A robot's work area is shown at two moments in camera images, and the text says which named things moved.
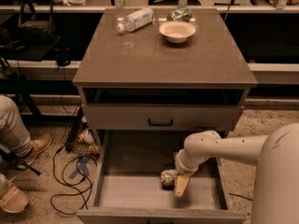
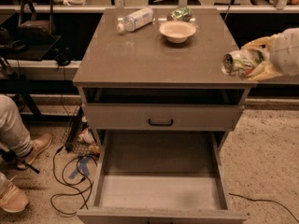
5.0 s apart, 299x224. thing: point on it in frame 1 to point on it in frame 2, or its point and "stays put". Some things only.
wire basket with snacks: (80, 136) stays put
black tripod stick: (12, 160) stays put
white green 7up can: (167, 178) to (239, 63)
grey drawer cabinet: (146, 95) stays put
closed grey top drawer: (161, 117) stays put
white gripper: (181, 166) to (286, 54)
